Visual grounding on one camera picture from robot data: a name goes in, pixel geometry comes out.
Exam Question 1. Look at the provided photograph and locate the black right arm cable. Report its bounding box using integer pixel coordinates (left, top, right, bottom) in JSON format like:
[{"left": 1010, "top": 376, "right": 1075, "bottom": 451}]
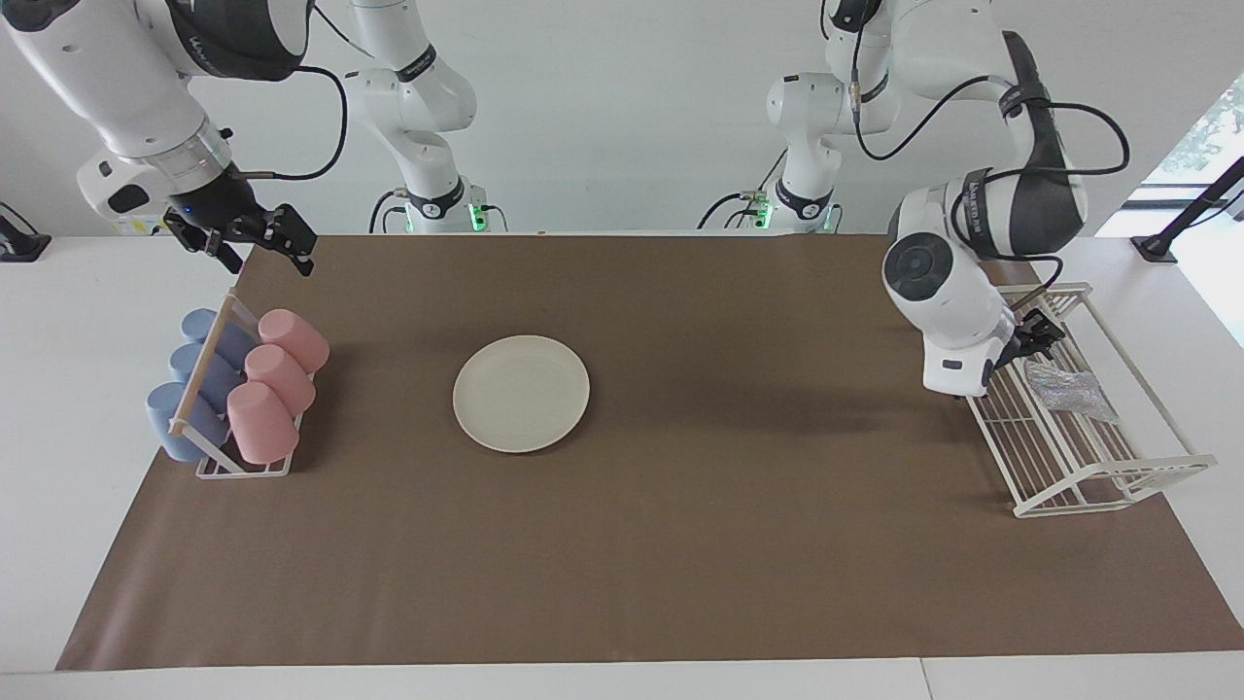
[{"left": 228, "top": 0, "right": 351, "bottom": 184}]

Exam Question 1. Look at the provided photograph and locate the clear bubble wrap piece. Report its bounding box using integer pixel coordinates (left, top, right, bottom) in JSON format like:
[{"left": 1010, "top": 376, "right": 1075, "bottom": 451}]
[{"left": 1025, "top": 360, "right": 1121, "bottom": 425}]

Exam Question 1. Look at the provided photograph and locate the white cup rack wooden bar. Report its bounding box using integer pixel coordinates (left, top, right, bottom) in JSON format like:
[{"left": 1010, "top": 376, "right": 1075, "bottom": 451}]
[{"left": 168, "top": 288, "right": 327, "bottom": 479}]

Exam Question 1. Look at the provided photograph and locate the black base cable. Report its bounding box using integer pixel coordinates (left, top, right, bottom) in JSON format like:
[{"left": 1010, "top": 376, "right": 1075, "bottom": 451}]
[
  {"left": 368, "top": 189, "right": 409, "bottom": 234},
  {"left": 698, "top": 148, "right": 790, "bottom": 231}
]

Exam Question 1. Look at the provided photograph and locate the blue plastic cup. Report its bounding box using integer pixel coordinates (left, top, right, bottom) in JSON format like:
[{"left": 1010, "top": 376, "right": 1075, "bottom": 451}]
[
  {"left": 146, "top": 381, "right": 231, "bottom": 463},
  {"left": 181, "top": 308, "right": 259, "bottom": 370},
  {"left": 169, "top": 342, "right": 244, "bottom": 409}
]

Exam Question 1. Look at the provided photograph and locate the pink plastic cup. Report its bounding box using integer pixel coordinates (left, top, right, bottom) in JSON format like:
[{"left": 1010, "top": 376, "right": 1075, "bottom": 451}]
[
  {"left": 243, "top": 344, "right": 318, "bottom": 417},
  {"left": 226, "top": 381, "right": 300, "bottom": 465},
  {"left": 258, "top": 308, "right": 330, "bottom": 375}
]

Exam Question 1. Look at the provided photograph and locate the brown table mat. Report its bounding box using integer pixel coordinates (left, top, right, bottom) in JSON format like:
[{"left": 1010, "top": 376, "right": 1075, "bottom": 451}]
[{"left": 55, "top": 231, "right": 1244, "bottom": 672}]

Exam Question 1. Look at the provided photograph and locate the cream round plate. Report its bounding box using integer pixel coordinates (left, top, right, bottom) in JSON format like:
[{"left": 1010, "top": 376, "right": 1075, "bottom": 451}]
[{"left": 452, "top": 334, "right": 592, "bottom": 454}]

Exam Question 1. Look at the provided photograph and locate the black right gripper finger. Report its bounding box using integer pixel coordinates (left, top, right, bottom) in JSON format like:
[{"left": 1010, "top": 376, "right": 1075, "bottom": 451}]
[
  {"left": 162, "top": 215, "right": 245, "bottom": 276},
  {"left": 254, "top": 203, "right": 320, "bottom": 279}
]

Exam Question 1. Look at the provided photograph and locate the white wire dish rack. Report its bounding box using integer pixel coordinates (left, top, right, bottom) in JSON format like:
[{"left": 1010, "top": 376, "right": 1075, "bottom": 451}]
[{"left": 937, "top": 282, "right": 1218, "bottom": 519}]

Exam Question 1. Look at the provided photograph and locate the bright window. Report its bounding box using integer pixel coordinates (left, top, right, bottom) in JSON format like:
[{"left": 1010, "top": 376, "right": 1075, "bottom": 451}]
[{"left": 1137, "top": 70, "right": 1244, "bottom": 210}]

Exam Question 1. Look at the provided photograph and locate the white wall socket box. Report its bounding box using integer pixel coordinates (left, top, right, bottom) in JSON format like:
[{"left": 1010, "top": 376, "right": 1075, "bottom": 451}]
[{"left": 105, "top": 188, "right": 200, "bottom": 236}]

